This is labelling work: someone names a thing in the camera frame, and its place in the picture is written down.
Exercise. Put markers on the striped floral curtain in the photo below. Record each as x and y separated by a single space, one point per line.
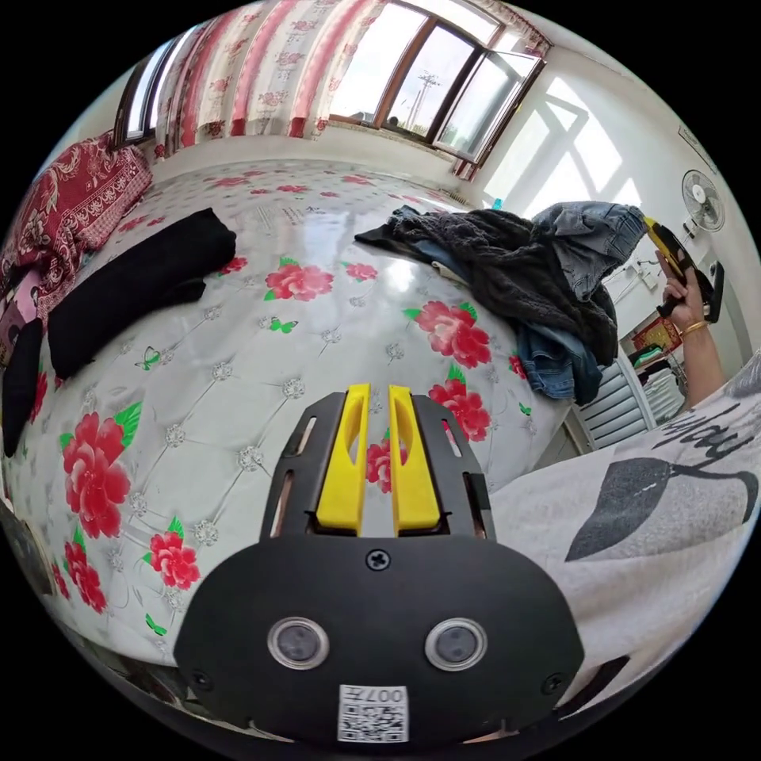
267 65

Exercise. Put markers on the window with brown frame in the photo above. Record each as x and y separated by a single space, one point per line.
440 77
141 98

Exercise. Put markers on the person's body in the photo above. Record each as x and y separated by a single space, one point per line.
648 523

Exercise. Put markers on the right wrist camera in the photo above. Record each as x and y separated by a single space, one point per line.
718 288

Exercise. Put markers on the white wall fan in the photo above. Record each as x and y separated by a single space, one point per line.
704 199

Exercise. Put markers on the person's right hand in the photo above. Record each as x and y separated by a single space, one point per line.
685 304

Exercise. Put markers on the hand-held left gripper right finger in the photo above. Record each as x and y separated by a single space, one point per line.
414 475

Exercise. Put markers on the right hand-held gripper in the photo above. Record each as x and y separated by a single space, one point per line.
685 257

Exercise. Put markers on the small black folded garment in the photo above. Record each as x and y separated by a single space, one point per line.
21 380

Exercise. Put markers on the light blue jeans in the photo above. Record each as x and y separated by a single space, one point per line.
594 244

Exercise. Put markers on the white slatted cupboard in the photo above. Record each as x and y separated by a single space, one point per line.
621 401

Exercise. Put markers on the pile of clothes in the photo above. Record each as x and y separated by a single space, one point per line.
505 279

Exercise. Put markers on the red patterned quilt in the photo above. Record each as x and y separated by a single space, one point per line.
65 196

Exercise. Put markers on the person's right forearm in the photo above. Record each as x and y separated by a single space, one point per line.
704 368

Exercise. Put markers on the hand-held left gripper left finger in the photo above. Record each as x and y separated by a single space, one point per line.
340 469

